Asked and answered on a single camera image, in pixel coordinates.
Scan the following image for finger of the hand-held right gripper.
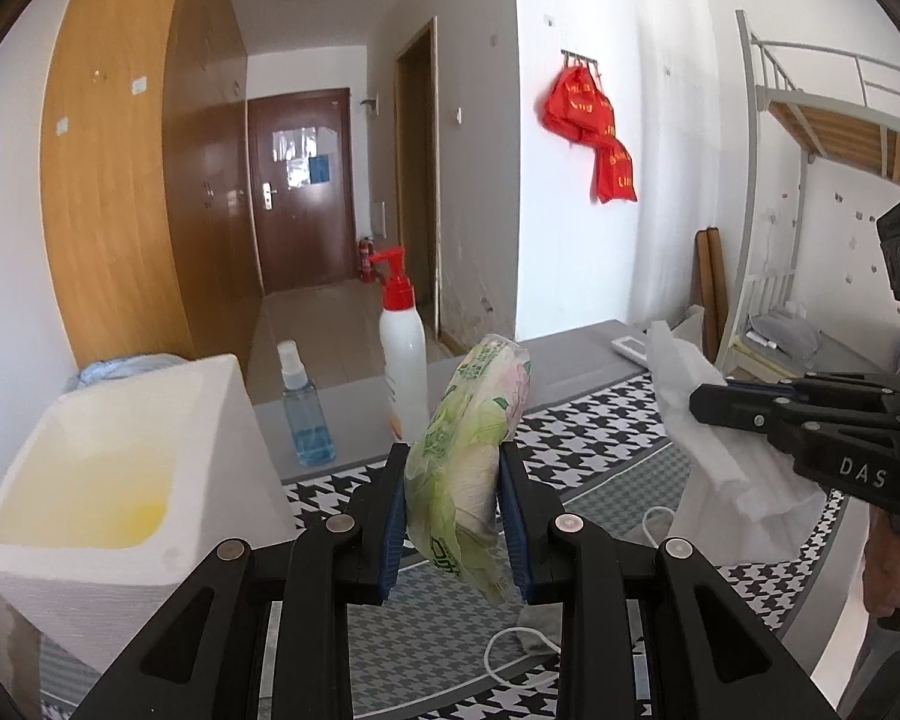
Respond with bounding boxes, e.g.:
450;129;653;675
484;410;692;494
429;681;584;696
688;382;900;460
724;373;900;412

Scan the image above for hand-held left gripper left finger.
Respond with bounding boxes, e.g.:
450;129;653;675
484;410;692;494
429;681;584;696
67;442;411;720

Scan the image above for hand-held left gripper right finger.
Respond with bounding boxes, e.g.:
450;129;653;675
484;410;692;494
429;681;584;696
497;442;811;720

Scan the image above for green tissue packet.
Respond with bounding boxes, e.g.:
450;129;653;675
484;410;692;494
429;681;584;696
403;336;532;605

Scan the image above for white plastic bag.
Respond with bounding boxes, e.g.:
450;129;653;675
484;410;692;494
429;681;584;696
647;320;827;563

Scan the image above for white foam box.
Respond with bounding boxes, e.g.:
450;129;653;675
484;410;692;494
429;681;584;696
0;354;297;672

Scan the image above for person's right hand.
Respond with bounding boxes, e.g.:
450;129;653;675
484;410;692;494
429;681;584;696
862;517;900;616

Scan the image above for houndstooth tablecloth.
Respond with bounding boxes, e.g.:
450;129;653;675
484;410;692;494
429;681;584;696
37;360;871;720

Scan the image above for leaning wooden boards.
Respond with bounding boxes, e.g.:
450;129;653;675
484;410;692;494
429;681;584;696
692;229;730;361

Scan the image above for blue spray bottle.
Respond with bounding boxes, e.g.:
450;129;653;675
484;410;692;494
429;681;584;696
276;340;338;467

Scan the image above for white lotion bottle red pump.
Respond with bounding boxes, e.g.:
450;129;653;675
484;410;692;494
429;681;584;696
367;246;430;440

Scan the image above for red cloth bag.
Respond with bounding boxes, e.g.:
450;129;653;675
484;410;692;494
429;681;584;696
538;64;616;145
592;136;638;205

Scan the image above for grey metal bunk bed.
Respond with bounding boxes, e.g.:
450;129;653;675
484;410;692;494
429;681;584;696
735;9;900;391

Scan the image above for brown entrance door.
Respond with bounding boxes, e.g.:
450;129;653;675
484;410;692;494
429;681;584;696
247;88;355;293

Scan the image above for light blue crumpled cloth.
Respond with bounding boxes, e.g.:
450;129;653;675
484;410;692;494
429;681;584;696
79;354;173;391

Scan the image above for wooden wardrobe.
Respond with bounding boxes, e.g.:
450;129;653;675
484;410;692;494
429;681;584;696
39;0;263;383

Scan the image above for wooden side door frame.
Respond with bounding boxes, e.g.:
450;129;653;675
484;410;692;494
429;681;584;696
395;15;443;338

